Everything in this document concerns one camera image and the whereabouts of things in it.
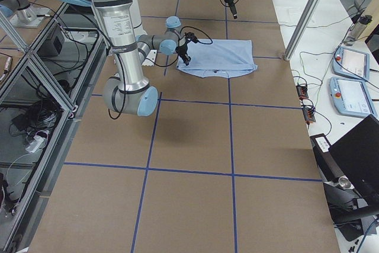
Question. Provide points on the light blue t-shirt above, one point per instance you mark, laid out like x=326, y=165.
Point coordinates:
x=221, y=58

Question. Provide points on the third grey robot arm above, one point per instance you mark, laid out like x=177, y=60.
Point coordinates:
x=21, y=13

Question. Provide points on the orange black electronics module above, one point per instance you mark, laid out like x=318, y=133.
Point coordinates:
x=302, y=92

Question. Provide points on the teach pendant tablet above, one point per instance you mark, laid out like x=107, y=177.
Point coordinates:
x=351, y=63
x=351, y=97

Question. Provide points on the white power strip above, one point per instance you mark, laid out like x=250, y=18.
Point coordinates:
x=35, y=144

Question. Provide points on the black laptop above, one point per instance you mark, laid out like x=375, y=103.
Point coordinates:
x=356, y=154

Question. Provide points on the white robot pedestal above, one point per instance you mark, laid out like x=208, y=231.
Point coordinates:
x=139, y=30

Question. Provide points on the aluminium frame post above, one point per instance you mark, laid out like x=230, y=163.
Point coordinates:
x=304, y=20

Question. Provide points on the aluminium truss frame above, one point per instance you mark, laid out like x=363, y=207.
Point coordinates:
x=54, y=70

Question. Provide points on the black camera device stand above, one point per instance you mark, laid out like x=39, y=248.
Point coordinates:
x=350, y=212

